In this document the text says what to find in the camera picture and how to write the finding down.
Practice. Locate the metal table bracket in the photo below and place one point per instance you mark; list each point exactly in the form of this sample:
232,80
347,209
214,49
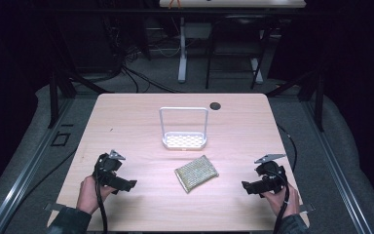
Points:
307,208
54,207

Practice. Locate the dark computer cabinet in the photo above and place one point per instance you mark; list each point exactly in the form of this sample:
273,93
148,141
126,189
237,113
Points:
92,42

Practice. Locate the person's left hand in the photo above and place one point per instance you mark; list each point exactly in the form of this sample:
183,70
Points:
87,196

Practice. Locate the aluminium floor rail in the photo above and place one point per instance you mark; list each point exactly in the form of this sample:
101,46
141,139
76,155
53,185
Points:
29,175
337,172

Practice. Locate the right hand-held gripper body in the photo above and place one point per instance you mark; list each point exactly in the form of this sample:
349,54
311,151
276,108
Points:
272,177

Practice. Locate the white sponge holder rack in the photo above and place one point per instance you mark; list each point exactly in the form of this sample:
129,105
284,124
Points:
184,141

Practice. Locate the person's right hand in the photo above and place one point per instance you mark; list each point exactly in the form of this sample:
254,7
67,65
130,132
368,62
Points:
292,201

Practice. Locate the black metal frame stand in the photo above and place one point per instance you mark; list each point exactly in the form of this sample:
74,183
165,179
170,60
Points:
54,100
319,100

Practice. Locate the yellow-green scouring sponge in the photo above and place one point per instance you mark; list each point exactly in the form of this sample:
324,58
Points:
196,174

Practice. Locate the white background desk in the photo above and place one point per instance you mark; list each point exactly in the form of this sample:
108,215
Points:
233,3

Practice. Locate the black chair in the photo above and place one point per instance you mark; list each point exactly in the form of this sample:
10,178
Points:
237,48

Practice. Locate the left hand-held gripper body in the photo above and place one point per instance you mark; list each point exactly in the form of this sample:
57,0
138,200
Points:
105,169

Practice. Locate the black table grommet hole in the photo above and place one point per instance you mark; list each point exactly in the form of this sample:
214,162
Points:
215,106

